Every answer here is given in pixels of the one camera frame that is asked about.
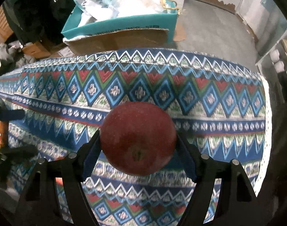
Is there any teal cardboard box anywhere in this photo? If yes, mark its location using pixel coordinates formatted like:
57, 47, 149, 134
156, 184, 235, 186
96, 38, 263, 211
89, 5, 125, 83
61, 7, 178, 42

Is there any clear plastic bag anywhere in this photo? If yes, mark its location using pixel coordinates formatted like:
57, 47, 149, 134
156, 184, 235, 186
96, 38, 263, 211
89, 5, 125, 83
109, 0, 167, 18

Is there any patterned blue tablecloth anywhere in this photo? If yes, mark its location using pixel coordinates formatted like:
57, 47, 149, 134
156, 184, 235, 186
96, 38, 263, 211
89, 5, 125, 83
0, 48, 271, 225

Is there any brown cardboard box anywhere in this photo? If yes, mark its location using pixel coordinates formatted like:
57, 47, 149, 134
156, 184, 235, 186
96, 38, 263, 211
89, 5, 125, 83
63, 28, 169, 56

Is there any pile of grey clothes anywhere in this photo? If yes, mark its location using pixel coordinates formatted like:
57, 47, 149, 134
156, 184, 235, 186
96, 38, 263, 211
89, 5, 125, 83
0, 43, 36, 76

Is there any large red apple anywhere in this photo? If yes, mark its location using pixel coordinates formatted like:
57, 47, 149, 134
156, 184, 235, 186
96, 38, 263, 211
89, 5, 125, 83
100, 102, 177, 176

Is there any black hanging coat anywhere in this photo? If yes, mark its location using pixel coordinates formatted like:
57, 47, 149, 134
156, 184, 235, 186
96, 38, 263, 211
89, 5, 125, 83
2, 0, 75, 45

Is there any grey shoe rack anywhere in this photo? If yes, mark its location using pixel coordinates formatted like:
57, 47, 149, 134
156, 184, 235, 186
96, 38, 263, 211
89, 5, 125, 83
256, 29, 287, 105

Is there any orange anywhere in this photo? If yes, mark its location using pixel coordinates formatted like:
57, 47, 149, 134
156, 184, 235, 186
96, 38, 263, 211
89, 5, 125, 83
56, 178, 63, 186

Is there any wooden drawer box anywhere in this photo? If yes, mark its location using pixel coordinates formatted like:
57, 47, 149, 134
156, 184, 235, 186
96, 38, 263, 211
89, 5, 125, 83
22, 41, 51, 59

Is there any small cardboard box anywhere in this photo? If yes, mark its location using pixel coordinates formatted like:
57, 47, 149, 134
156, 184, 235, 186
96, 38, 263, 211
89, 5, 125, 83
50, 47, 74, 58

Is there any wooden louvered wardrobe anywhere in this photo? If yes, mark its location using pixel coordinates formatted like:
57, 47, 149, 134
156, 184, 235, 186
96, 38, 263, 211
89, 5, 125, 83
0, 6, 13, 44

